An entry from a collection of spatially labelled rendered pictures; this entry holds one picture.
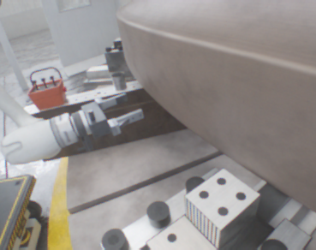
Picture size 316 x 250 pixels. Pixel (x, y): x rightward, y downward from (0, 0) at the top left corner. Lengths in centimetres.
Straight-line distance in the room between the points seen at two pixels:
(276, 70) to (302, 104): 6
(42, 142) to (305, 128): 59
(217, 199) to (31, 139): 48
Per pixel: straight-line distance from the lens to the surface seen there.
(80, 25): 430
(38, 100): 141
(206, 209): 48
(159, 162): 133
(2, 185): 169
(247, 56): 40
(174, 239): 54
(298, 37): 44
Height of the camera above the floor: 124
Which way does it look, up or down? 34 degrees down
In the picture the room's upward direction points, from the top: 9 degrees counter-clockwise
